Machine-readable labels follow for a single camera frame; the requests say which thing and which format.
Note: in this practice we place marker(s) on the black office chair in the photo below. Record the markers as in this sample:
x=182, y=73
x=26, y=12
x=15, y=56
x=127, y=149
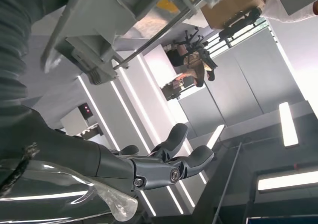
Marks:
x=191, y=41

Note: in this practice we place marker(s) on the brown cardboard box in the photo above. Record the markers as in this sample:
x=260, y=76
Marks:
x=231, y=5

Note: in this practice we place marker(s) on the ceiling light panel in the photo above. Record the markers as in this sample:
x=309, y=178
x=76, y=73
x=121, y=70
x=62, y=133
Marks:
x=288, y=125
x=285, y=182
x=214, y=137

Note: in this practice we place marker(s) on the person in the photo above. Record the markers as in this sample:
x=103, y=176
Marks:
x=196, y=68

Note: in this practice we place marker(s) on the black monitor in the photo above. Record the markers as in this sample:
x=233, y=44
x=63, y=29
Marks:
x=174, y=91

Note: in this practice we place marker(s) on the window with black frame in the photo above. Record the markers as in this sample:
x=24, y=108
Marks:
x=223, y=43

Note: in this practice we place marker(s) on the steel workbench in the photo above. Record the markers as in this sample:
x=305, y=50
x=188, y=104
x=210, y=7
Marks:
x=149, y=25

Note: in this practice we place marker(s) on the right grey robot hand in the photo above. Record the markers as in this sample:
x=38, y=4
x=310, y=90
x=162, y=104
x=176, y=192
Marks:
x=62, y=156

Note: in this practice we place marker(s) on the white box with red lights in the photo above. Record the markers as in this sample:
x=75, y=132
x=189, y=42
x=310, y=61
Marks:
x=73, y=122

